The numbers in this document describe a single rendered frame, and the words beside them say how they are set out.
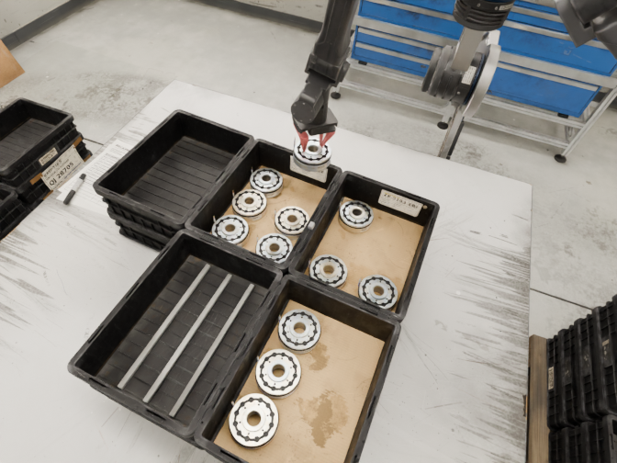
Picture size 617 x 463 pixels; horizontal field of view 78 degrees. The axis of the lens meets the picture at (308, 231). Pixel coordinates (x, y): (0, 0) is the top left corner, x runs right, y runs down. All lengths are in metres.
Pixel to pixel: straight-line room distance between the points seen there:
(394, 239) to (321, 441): 0.58
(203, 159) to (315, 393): 0.82
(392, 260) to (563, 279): 1.53
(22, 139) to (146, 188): 1.03
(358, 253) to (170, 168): 0.67
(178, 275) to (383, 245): 0.58
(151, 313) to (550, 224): 2.31
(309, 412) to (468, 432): 0.43
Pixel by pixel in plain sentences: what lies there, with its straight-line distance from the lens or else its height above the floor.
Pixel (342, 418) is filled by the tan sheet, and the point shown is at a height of 0.83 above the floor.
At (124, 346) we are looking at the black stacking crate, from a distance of 1.04.
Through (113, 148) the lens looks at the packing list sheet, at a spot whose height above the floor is 0.70.
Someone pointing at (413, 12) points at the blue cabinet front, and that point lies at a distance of 2.74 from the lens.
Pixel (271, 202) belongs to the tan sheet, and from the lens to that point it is 1.20.
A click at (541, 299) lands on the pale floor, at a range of 2.37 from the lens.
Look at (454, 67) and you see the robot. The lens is 1.22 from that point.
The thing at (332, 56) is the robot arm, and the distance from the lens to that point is 0.84.
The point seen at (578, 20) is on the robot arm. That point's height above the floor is 1.53.
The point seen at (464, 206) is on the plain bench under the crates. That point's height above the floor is 0.70.
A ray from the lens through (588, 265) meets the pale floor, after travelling 2.67.
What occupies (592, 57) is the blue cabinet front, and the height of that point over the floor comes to 0.69.
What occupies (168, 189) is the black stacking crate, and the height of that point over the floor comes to 0.83.
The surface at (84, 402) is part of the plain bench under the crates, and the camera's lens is 1.17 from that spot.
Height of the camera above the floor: 1.74
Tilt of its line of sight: 54 degrees down
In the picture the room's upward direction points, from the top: 6 degrees clockwise
